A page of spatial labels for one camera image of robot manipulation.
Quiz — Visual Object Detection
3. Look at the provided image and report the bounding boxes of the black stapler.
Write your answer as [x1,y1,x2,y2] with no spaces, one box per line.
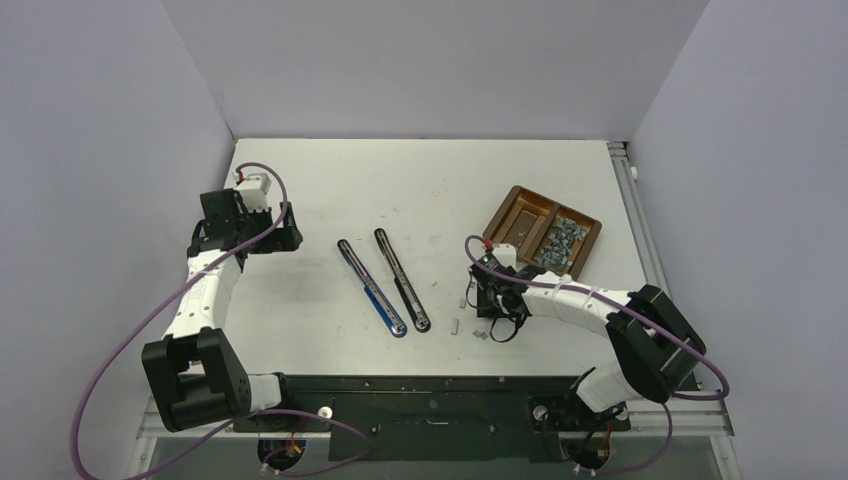
[374,228,432,333]

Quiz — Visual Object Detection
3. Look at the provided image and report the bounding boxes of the brown plastic tray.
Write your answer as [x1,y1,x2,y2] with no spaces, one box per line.
[483,185,602,279]

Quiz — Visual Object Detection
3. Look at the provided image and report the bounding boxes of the blue stapler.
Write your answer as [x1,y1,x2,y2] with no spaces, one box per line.
[337,239,408,338]

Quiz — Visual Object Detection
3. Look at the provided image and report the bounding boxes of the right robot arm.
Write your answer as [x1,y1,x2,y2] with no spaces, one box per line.
[470,252,706,428]

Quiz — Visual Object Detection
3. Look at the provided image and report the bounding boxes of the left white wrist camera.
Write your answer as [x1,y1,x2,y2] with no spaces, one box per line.
[234,173,271,213]

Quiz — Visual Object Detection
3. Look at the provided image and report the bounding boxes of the aluminium side rail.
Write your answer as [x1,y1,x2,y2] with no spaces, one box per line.
[606,140,694,374]

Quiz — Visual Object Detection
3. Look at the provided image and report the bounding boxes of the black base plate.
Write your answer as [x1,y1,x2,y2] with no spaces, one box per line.
[234,375,631,463]

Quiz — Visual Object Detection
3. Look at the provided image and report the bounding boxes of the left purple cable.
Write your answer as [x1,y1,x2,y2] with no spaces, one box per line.
[68,161,374,480]

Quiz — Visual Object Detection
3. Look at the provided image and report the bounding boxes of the aluminium front rail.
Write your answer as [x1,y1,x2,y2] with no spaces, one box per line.
[144,390,734,436]

